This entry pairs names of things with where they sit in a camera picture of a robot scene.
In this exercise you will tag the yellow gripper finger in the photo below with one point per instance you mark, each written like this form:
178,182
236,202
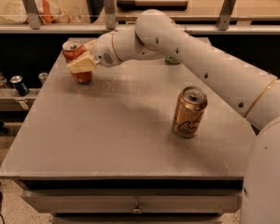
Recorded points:
89,45
86,62

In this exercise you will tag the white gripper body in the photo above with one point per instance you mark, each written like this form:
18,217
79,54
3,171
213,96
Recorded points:
103,51

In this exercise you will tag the red coke can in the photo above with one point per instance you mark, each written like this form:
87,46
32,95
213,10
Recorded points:
71,50

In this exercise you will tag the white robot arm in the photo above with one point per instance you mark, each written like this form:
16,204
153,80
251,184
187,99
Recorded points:
251,92

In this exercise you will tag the silver can top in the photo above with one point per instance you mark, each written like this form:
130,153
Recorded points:
43,77

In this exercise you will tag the green soda can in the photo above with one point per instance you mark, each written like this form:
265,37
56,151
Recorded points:
172,60

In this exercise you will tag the dark blue soda can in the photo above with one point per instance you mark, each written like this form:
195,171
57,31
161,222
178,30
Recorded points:
19,85

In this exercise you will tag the gold LaCroix can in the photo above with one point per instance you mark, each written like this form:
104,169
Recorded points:
190,106

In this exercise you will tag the white orange bag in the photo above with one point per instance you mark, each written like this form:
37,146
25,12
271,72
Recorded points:
14,12

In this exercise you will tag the grey drawer with knob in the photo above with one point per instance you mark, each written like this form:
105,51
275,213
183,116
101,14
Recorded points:
133,201

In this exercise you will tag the middle metal bracket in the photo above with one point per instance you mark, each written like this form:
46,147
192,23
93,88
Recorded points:
110,15

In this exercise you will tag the metal bracket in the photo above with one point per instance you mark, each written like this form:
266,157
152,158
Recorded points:
110,15
223,21
32,14

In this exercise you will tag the left metal bracket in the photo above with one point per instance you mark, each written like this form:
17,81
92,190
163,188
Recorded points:
32,14

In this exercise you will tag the right metal bracket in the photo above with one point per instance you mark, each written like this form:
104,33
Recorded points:
223,21

